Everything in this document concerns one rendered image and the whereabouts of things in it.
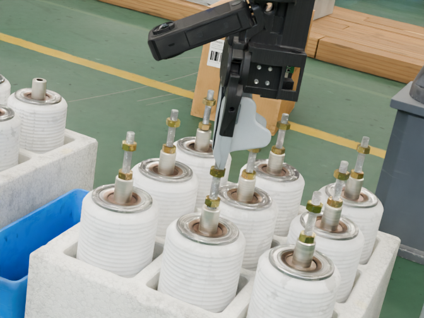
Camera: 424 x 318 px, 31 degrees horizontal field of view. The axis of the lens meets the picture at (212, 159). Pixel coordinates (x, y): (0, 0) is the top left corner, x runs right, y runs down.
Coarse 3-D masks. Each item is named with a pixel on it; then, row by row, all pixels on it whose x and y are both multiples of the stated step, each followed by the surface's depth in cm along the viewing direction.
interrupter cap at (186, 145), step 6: (186, 138) 116; (192, 138) 116; (180, 144) 113; (186, 144) 114; (192, 144) 115; (210, 144) 115; (180, 150) 112; (186, 150) 111; (192, 150) 112; (198, 150) 113; (210, 150) 114; (198, 156) 110; (204, 156) 110; (210, 156) 111
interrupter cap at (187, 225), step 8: (184, 216) 91; (192, 216) 91; (200, 216) 92; (176, 224) 89; (184, 224) 89; (192, 224) 90; (224, 224) 91; (232, 224) 91; (184, 232) 87; (192, 232) 88; (200, 232) 89; (216, 232) 89; (224, 232) 89; (232, 232) 89; (192, 240) 86; (200, 240) 86; (208, 240) 86; (216, 240) 87; (224, 240) 87; (232, 240) 87
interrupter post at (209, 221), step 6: (204, 204) 89; (204, 210) 88; (210, 210) 88; (216, 210) 88; (204, 216) 88; (210, 216) 88; (216, 216) 88; (204, 222) 88; (210, 222) 88; (216, 222) 88; (204, 228) 88; (210, 228) 88; (216, 228) 89; (210, 234) 88
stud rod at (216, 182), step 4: (216, 164) 86; (216, 168) 86; (212, 180) 87; (216, 180) 87; (212, 184) 87; (216, 184) 87; (212, 188) 87; (216, 188) 87; (212, 192) 87; (216, 192) 87; (212, 196) 87; (216, 196) 87; (212, 208) 88
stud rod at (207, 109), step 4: (208, 92) 110; (212, 92) 110; (208, 96) 110; (212, 96) 110; (208, 108) 111; (204, 112) 111; (208, 112) 111; (204, 116) 112; (208, 116) 111; (204, 120) 112; (208, 120) 112
